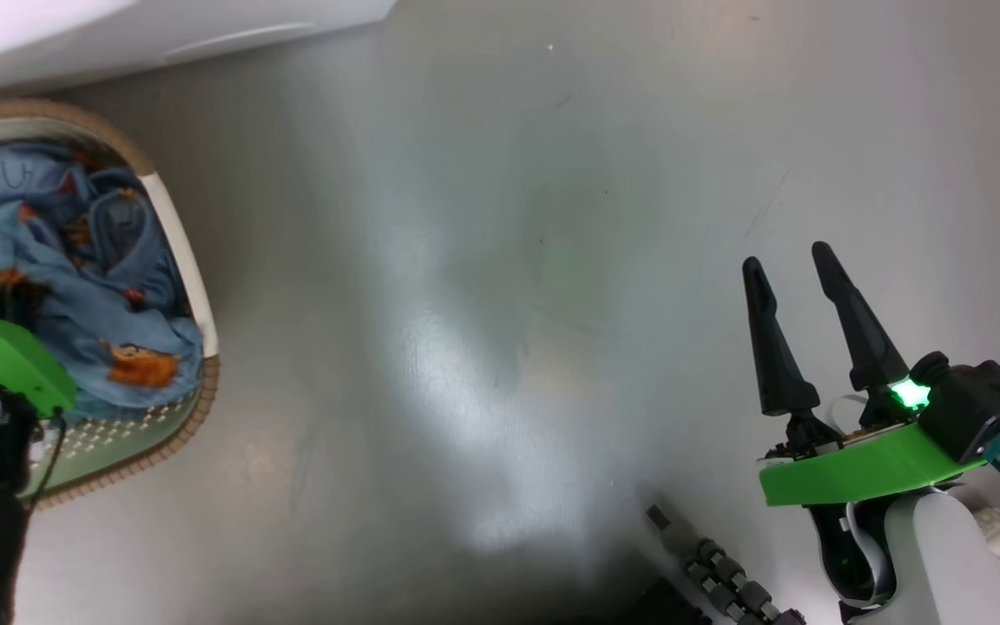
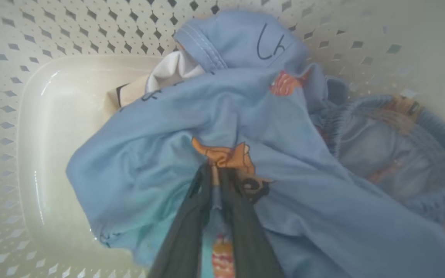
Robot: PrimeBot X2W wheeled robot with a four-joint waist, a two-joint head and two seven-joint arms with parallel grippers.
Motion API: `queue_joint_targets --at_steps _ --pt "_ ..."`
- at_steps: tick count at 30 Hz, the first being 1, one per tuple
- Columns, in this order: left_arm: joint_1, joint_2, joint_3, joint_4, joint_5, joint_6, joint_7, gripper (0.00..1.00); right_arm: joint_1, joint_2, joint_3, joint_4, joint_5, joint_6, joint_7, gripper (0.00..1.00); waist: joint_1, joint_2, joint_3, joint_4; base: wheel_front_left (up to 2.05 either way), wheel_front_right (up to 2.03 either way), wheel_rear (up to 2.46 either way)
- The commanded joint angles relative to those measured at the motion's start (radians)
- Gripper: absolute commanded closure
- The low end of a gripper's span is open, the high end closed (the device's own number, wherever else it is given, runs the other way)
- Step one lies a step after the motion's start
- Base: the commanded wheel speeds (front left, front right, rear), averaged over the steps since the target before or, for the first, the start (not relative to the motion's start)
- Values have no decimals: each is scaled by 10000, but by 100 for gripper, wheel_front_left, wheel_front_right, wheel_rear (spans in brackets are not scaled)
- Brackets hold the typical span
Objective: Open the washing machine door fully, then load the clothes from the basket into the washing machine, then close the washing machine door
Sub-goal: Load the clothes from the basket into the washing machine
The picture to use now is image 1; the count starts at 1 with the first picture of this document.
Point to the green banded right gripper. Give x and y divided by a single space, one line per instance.
856 473

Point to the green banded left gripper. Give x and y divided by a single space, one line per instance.
5 351

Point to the blue cartoon print garment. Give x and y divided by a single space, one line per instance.
75 260

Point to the dark robot base with rollers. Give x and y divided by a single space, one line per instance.
726 577

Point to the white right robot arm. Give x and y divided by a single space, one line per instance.
943 564

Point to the cream perforated laundry basket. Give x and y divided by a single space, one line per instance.
183 252

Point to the white front-load washing machine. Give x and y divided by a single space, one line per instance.
118 35

